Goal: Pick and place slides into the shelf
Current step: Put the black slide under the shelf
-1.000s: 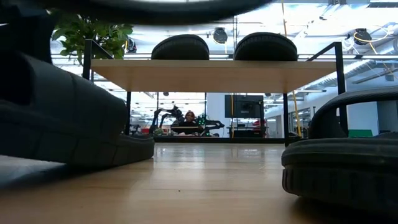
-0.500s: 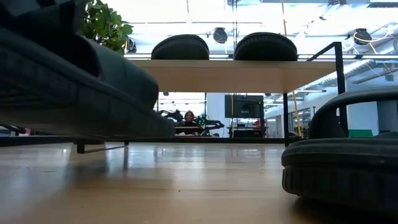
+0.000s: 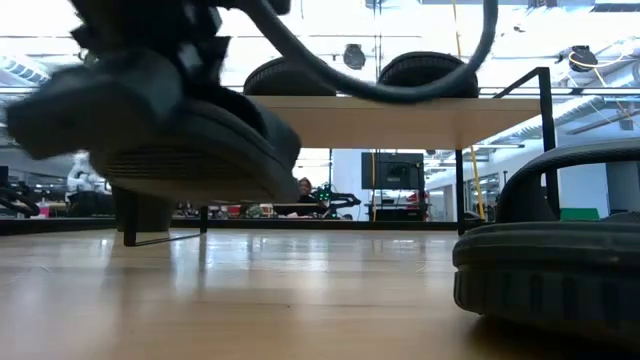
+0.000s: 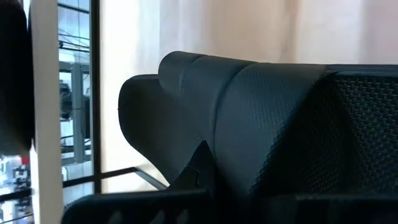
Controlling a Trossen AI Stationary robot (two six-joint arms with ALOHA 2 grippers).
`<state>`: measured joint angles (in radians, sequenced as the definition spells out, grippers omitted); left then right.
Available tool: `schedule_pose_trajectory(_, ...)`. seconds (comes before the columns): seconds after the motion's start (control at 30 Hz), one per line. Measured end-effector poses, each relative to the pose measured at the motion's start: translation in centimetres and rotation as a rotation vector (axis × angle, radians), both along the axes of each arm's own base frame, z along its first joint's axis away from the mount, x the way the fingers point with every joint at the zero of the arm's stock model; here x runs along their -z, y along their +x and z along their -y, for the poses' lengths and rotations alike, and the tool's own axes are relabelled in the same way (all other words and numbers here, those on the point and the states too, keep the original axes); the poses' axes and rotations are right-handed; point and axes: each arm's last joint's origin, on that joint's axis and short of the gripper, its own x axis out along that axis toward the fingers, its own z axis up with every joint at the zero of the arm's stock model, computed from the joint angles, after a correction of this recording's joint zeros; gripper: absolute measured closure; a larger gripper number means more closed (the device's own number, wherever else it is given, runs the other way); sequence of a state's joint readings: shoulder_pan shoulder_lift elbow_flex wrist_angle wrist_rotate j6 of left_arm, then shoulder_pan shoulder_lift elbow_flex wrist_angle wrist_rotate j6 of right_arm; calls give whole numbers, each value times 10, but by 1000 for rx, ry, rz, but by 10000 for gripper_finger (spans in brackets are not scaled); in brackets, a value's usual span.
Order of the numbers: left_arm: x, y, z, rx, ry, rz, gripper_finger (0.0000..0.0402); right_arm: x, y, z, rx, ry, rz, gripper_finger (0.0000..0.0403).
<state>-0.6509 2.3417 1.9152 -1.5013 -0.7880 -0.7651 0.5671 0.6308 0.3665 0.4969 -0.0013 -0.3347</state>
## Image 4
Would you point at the black rubber slide sandal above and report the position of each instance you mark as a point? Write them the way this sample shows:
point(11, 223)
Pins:
point(12, 77)
point(264, 124)

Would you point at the wooden shelf with black frame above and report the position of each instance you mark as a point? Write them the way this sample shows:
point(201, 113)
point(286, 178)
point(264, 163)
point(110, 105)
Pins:
point(46, 93)

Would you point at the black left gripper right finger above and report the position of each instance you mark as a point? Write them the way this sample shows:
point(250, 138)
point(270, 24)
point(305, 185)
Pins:
point(326, 211)

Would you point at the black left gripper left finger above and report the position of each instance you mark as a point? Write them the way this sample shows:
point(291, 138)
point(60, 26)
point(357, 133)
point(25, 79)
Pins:
point(140, 207)

